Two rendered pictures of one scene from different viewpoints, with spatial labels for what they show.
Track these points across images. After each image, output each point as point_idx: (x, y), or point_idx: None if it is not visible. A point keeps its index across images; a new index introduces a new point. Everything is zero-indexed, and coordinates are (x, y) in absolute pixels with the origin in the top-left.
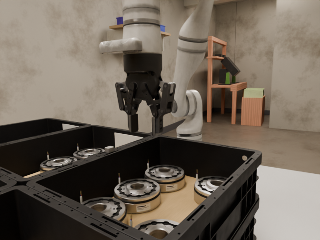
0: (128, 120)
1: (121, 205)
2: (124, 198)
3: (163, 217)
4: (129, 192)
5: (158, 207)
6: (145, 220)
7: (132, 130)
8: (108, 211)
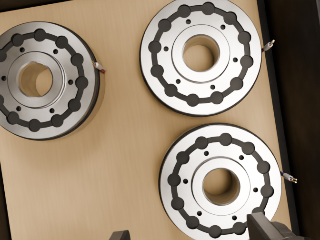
0: (290, 235)
1: (179, 103)
2: (200, 127)
3: (123, 169)
4: (215, 156)
5: (157, 192)
6: (142, 135)
7: (247, 218)
8: (173, 63)
